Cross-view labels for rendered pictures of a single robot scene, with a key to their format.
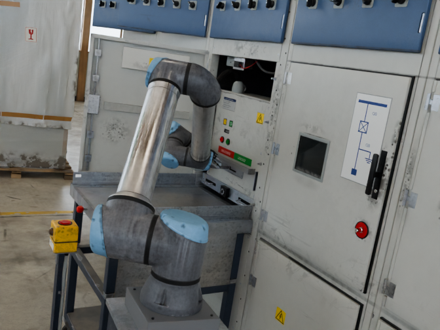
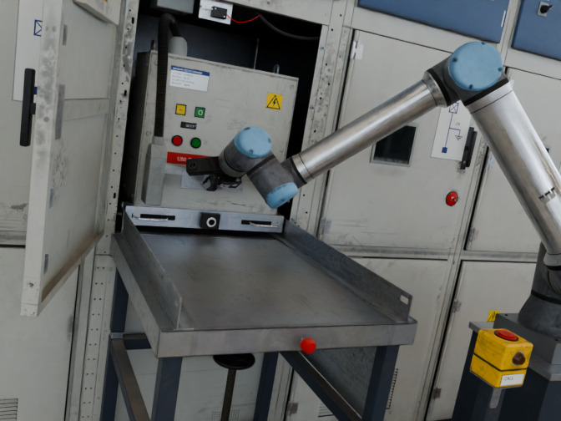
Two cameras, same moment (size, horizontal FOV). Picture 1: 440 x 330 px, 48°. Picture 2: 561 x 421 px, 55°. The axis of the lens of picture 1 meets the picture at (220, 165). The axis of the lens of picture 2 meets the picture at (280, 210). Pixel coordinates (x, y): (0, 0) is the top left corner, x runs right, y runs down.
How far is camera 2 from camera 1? 2.65 m
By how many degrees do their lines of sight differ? 82
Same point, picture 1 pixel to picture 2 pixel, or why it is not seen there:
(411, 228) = (491, 183)
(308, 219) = (393, 208)
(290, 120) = (362, 103)
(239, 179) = (235, 195)
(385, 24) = (475, 12)
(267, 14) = not seen: outside the picture
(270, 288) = not seen: hidden behind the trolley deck
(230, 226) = not seen: hidden behind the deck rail
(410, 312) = (488, 243)
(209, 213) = (319, 250)
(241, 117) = (227, 101)
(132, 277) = (363, 383)
